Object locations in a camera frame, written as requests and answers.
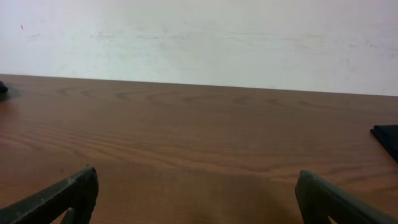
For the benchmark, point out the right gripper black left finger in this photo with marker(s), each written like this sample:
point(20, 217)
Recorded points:
point(75, 197)

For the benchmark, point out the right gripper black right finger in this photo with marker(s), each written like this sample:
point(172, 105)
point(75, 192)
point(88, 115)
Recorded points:
point(321, 202)

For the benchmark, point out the black leggings red grey waistband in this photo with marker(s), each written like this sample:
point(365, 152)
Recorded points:
point(387, 135)

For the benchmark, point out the black folded garment in stack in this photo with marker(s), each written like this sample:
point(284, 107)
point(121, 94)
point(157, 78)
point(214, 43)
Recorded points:
point(3, 88)

